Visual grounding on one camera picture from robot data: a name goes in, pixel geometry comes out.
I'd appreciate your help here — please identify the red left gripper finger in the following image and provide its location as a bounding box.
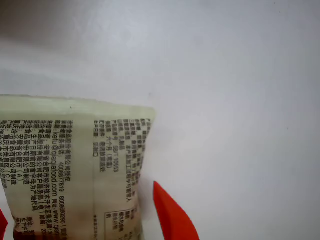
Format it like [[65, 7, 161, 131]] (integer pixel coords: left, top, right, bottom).
[[0, 207, 9, 233]]

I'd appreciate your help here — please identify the pale green snack packet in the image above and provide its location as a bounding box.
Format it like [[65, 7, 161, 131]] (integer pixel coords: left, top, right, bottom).
[[0, 94, 158, 240]]

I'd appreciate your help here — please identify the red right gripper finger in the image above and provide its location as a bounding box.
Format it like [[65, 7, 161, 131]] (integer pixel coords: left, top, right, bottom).
[[152, 180, 201, 240]]

